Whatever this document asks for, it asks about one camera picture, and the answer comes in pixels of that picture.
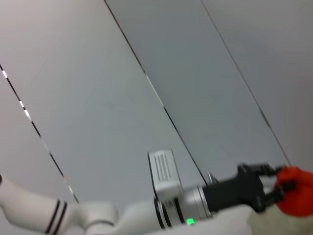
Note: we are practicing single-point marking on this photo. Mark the red round fruit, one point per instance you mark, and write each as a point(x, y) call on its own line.
point(302, 203)

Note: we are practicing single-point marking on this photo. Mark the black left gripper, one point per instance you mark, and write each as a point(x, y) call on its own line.
point(234, 193)

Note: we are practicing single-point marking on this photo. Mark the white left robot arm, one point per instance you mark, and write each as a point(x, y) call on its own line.
point(29, 208)

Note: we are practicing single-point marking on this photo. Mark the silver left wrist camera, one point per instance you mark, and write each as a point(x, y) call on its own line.
point(163, 171)

